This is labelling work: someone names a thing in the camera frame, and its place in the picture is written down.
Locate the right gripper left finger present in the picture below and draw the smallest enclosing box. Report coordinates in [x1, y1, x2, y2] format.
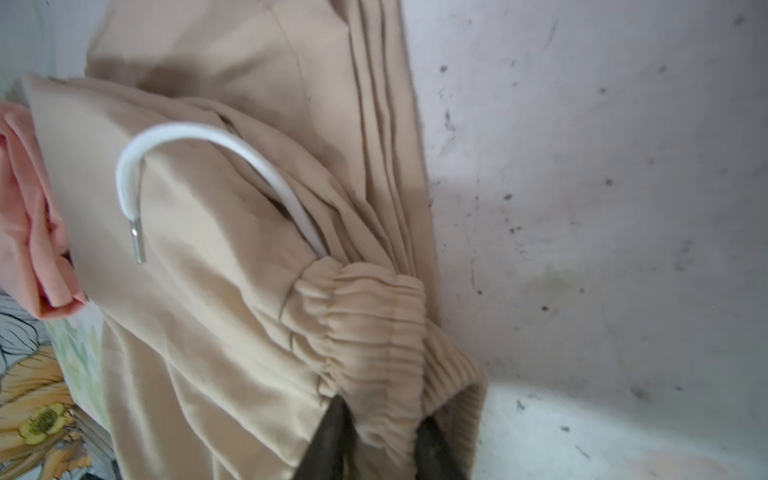
[292, 395, 354, 480]

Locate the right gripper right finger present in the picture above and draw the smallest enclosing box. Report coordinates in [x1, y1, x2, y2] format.
[415, 417, 467, 480]

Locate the beige drawstring garment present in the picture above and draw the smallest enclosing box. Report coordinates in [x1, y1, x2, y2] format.
[24, 1, 486, 479]

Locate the pink printed t-shirt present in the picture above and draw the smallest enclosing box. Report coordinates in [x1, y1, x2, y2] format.
[1, 101, 87, 320]

